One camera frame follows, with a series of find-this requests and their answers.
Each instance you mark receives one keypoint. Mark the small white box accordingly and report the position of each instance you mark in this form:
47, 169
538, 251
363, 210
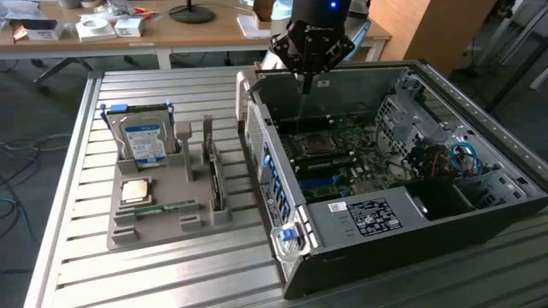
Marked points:
129, 28

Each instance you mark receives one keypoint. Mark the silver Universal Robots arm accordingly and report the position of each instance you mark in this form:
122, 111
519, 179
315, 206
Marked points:
274, 61

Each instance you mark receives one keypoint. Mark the blue case release latch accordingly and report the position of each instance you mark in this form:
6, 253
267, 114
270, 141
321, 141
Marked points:
287, 234

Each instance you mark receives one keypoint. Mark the hard disk in blue caddy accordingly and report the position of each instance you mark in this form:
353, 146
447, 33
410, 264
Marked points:
146, 141

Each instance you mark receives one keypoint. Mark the white booklet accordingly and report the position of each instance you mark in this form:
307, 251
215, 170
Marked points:
250, 29

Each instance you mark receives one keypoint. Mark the wooden desk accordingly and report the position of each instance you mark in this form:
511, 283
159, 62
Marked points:
193, 32

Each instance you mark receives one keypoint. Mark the brown cardboard box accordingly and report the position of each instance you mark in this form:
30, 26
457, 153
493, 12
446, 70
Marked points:
262, 9

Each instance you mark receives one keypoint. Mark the metal disk bay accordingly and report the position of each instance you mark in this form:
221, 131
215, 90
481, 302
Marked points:
493, 189

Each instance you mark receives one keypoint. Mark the black round lamp base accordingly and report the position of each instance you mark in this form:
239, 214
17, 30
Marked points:
191, 14

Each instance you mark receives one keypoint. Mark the green motherboard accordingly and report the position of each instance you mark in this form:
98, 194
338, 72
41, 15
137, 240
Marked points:
369, 154

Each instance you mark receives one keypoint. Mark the white box with black lid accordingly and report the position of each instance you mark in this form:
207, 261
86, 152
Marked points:
43, 30

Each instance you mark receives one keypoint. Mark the green graphics card black fan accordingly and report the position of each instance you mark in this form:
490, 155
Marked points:
218, 179

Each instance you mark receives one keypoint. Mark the CPU chip with metal lid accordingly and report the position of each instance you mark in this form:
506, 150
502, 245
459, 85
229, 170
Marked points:
135, 191

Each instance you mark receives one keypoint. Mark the white box with tape roll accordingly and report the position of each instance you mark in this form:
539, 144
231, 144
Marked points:
97, 30

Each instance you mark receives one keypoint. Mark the grey printed parts rack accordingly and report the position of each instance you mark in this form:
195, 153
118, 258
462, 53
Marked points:
171, 192

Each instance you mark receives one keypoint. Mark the green loose RAM stick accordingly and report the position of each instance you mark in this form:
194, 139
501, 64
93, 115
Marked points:
171, 205

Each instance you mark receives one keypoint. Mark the metal CPU socket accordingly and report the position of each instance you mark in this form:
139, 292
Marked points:
315, 144

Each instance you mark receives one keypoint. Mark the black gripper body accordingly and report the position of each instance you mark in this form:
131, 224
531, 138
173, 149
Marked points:
319, 29

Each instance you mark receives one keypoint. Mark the black open PC case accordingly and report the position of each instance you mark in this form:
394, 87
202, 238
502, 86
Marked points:
386, 256

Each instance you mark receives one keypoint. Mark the grey power supply unit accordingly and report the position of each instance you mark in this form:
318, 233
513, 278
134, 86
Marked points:
334, 224

